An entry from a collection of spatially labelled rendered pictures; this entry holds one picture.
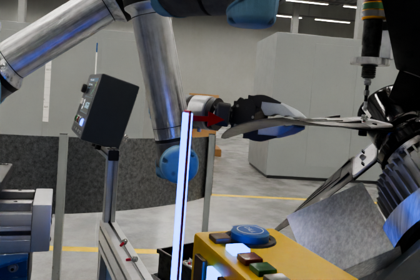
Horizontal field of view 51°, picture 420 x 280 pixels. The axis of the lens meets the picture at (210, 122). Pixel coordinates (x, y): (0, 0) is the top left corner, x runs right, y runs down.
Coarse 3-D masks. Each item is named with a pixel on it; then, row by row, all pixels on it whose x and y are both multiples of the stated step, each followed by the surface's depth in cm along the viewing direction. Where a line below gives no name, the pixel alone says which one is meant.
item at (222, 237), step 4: (220, 232) 45; (212, 236) 44; (216, 236) 44; (220, 236) 44; (224, 236) 44; (228, 236) 44; (212, 240) 44; (216, 240) 43; (220, 240) 44; (224, 240) 44; (228, 240) 44
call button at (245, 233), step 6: (234, 228) 46; (240, 228) 46; (246, 228) 46; (252, 228) 46; (258, 228) 46; (234, 234) 45; (240, 234) 44; (246, 234) 44; (252, 234) 44; (258, 234) 44; (264, 234) 45; (234, 240) 45; (240, 240) 44; (246, 240) 44; (252, 240) 44; (258, 240) 44; (264, 240) 44
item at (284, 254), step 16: (208, 240) 45; (272, 240) 46; (288, 240) 47; (192, 256) 47; (208, 256) 43; (224, 256) 41; (272, 256) 41; (288, 256) 42; (304, 256) 42; (192, 272) 47; (224, 272) 40; (240, 272) 37; (288, 272) 38; (304, 272) 38; (320, 272) 38; (336, 272) 39
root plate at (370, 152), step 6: (372, 144) 92; (366, 150) 93; (372, 150) 90; (366, 156) 90; (372, 156) 87; (354, 162) 93; (360, 162) 91; (366, 162) 88; (372, 162) 86; (354, 168) 91; (360, 168) 88; (354, 174) 88
